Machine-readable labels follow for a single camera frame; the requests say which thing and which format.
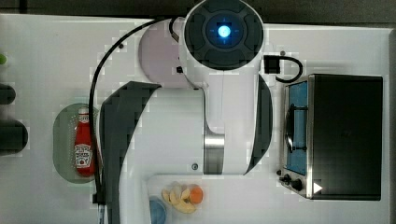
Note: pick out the red plush ketchup bottle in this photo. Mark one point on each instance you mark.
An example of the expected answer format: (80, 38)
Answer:
(83, 144)

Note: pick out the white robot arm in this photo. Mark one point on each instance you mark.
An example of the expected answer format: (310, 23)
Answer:
(218, 122)

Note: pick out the grey round plate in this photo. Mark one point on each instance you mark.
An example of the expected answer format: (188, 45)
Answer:
(159, 58)

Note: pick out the blue cup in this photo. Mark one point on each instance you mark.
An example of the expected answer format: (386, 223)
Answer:
(157, 212)

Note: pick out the black toaster oven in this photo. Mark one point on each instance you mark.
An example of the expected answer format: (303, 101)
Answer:
(332, 138)

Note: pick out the large black cup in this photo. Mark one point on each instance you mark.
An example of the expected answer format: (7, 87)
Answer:
(13, 137)

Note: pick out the small black cup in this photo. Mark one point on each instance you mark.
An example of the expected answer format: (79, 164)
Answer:
(7, 94)

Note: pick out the green toy fruit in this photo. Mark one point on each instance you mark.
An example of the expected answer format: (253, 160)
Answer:
(3, 59)

